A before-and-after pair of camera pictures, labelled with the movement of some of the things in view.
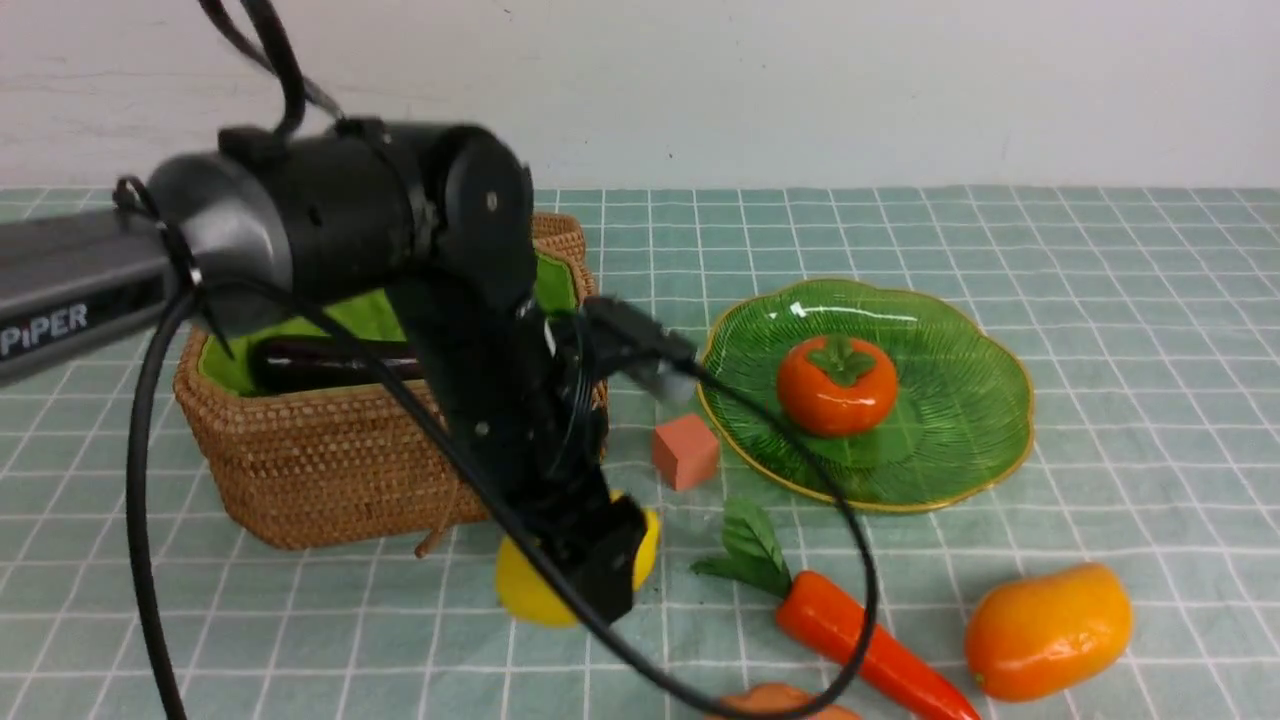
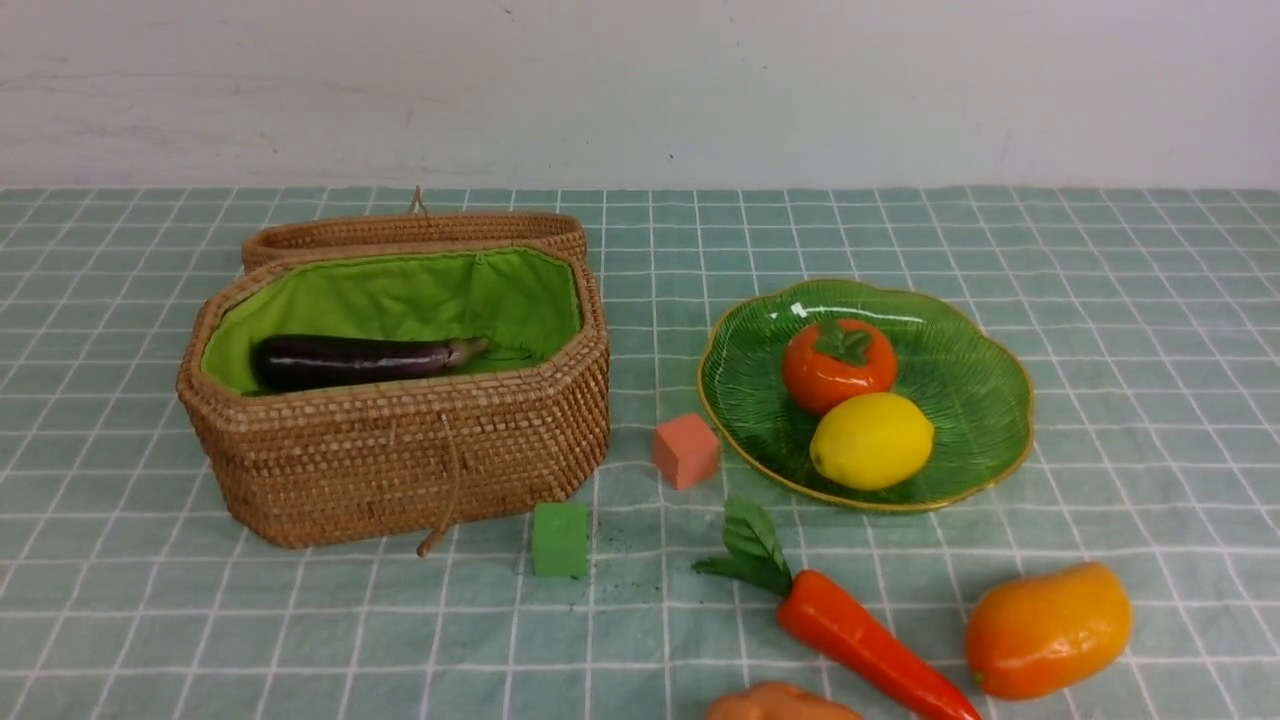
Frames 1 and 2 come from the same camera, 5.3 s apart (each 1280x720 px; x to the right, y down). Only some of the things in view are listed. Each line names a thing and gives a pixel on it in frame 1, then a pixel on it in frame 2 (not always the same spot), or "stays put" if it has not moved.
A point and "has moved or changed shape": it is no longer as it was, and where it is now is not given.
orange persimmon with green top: [838, 386] has moved or changed shape
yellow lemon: [531, 589] to [873, 442]
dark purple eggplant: [293, 364] stays put
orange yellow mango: [1051, 637] stays put
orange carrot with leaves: [826, 612] stays put
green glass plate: [962, 419] stays put
